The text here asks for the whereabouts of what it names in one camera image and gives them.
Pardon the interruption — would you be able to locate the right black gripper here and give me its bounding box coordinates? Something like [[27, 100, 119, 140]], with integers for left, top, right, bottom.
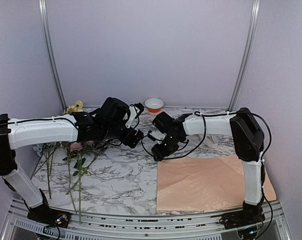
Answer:
[[151, 133, 182, 162]]

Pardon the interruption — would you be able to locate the yellow fake flower stem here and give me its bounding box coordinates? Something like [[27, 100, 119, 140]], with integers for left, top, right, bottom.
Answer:
[[63, 100, 84, 115]]

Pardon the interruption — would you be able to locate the peach wrapping paper sheet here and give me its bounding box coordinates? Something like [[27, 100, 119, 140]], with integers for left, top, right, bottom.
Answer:
[[156, 155, 277, 212]]

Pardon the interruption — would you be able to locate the pink fake rose stem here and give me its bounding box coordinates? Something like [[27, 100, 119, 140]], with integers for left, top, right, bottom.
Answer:
[[62, 141, 96, 224]]

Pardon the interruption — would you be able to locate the blue fake flower stem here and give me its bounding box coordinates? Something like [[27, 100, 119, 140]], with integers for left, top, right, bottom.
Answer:
[[32, 142, 60, 200]]

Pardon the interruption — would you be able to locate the dark pink fake sprig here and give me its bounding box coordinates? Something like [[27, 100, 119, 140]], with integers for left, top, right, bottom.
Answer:
[[87, 143, 108, 169]]

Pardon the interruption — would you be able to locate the white fake rose stem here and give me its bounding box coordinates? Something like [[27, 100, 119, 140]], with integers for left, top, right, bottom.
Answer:
[[66, 144, 84, 217]]

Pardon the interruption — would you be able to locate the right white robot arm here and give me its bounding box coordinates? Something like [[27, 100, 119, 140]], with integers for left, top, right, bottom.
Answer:
[[149, 107, 265, 224]]

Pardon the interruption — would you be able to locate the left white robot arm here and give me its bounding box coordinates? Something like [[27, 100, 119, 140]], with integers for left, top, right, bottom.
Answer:
[[0, 97, 144, 223]]

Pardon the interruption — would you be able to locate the orange and white bowl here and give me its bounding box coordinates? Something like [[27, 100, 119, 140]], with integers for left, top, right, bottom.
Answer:
[[144, 98, 164, 113]]

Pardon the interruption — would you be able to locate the white ribbon strip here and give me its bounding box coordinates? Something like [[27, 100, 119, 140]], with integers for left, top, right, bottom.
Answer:
[[205, 135, 233, 155]]

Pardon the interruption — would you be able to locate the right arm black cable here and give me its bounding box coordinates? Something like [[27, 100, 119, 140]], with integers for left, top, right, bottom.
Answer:
[[140, 111, 273, 161]]

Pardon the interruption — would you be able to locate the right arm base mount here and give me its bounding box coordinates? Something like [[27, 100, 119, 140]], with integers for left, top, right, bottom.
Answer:
[[219, 201, 266, 230]]

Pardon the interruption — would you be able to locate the left aluminium corner post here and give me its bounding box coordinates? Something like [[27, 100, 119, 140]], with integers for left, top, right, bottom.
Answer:
[[38, 0, 67, 110]]

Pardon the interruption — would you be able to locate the aluminium corner post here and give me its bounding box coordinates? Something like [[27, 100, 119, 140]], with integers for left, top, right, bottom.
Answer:
[[38, 0, 67, 110], [227, 0, 261, 111]]

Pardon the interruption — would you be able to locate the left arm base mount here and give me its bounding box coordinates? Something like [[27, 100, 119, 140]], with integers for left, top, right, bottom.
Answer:
[[25, 202, 71, 228]]

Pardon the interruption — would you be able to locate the aluminium front rail frame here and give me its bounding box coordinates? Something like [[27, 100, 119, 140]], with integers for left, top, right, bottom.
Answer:
[[0, 198, 292, 240]]

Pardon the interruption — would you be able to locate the right aluminium corner post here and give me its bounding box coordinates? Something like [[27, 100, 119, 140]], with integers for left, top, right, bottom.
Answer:
[[227, 0, 261, 111]]

